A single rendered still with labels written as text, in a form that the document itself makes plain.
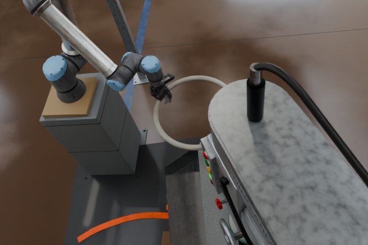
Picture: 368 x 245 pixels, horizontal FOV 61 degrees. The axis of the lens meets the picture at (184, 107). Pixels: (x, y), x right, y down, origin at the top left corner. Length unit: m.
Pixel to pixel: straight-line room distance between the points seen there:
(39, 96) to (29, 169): 0.88
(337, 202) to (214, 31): 3.10
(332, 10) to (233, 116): 3.22
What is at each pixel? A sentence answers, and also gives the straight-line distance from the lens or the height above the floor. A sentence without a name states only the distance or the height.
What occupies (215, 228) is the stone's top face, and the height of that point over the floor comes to 0.83.
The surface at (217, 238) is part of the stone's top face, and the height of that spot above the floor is 0.83.
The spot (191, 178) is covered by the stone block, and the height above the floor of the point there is 0.78.
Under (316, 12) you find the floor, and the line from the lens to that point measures 3.89.
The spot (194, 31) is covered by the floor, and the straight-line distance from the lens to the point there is 3.70.
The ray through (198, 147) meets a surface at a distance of 1.66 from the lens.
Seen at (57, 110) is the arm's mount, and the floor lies 0.89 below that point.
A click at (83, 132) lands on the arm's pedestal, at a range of 2.22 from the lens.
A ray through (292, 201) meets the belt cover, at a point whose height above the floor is 1.70.
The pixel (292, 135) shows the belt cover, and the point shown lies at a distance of 0.78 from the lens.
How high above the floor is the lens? 2.36
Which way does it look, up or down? 52 degrees down
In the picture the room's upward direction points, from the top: 16 degrees counter-clockwise
